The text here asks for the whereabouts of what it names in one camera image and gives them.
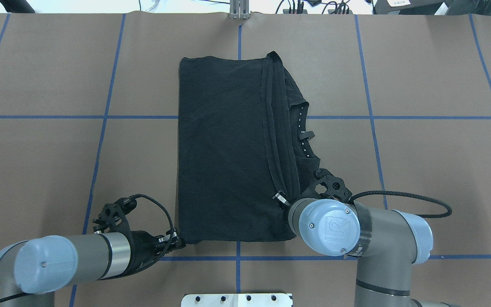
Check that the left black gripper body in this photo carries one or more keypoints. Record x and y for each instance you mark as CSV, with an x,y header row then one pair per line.
x,y
142,246

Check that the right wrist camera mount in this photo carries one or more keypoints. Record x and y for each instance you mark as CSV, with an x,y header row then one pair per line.
x,y
328,186

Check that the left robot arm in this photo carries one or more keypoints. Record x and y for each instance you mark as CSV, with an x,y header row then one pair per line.
x,y
31,271

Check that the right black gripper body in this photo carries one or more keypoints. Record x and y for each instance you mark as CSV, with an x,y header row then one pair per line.
x,y
280,198

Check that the aluminium camera post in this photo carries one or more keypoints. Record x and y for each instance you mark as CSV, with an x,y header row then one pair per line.
x,y
239,9

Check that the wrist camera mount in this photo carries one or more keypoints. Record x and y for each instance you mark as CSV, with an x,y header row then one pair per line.
x,y
328,186
113,217

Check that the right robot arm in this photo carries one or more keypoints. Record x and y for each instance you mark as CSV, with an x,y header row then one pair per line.
x,y
386,243

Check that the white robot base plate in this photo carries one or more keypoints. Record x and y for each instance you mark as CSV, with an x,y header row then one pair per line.
x,y
238,300

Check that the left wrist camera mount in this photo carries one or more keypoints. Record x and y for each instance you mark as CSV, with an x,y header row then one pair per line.
x,y
113,217

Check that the black graphic t-shirt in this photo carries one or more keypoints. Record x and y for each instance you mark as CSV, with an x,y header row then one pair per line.
x,y
242,139

